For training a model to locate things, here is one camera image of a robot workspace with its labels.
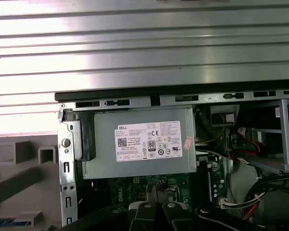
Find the metal drive cage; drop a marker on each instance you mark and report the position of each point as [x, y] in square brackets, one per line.
[285, 144]

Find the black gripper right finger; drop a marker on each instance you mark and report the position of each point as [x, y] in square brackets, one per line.
[173, 216]

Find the grey parts rack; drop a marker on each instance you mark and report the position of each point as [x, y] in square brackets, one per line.
[48, 183]

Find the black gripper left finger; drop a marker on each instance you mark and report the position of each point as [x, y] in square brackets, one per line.
[144, 216]

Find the black PC case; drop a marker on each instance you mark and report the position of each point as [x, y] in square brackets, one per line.
[110, 92]

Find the green motherboard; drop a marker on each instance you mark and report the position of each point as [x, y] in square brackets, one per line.
[125, 187]

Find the grey power supply unit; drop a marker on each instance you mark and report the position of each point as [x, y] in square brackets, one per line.
[103, 144]

